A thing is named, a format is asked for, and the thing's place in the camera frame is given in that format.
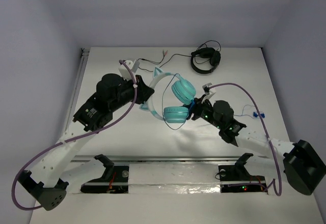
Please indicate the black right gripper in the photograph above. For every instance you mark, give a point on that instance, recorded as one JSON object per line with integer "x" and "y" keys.
{"x": 197, "y": 107}

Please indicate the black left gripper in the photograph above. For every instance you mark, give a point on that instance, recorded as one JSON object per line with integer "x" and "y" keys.
{"x": 139, "y": 89}

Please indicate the teal cat ear headphones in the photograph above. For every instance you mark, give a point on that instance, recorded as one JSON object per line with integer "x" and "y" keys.
{"x": 176, "y": 96}

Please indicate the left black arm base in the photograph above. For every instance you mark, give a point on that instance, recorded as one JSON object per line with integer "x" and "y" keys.
{"x": 114, "y": 179}

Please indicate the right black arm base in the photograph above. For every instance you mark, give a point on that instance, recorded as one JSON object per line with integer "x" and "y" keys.
{"x": 234, "y": 178}

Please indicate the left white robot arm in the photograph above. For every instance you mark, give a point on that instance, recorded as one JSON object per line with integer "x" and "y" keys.
{"x": 113, "y": 99}

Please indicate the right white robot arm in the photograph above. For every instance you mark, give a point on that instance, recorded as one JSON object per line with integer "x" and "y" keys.
{"x": 297, "y": 164}

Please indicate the black headphones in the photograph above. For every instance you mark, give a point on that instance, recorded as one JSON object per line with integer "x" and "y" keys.
{"x": 205, "y": 54}

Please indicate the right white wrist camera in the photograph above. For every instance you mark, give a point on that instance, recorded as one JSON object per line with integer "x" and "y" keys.
{"x": 209, "y": 92}

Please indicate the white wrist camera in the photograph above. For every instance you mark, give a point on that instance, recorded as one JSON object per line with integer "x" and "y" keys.
{"x": 209, "y": 92}
{"x": 127, "y": 66}

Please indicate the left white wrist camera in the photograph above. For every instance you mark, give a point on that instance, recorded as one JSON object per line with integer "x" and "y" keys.
{"x": 127, "y": 66}

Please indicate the aluminium front rail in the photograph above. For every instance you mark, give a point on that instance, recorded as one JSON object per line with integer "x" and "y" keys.
{"x": 148, "y": 159}

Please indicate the aluminium rail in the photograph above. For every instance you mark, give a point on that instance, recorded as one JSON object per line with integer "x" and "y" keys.
{"x": 76, "y": 87}
{"x": 148, "y": 159}

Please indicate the aluminium left side rail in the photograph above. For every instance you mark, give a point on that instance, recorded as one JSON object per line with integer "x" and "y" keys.
{"x": 76, "y": 87}

